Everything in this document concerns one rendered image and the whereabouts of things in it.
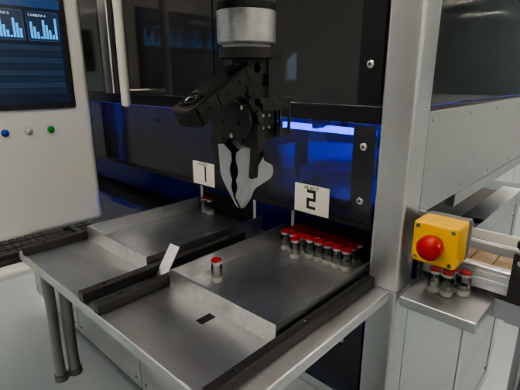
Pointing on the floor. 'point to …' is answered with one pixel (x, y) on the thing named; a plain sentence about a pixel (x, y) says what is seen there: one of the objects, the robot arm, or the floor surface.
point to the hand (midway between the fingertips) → (237, 200)
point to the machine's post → (398, 181)
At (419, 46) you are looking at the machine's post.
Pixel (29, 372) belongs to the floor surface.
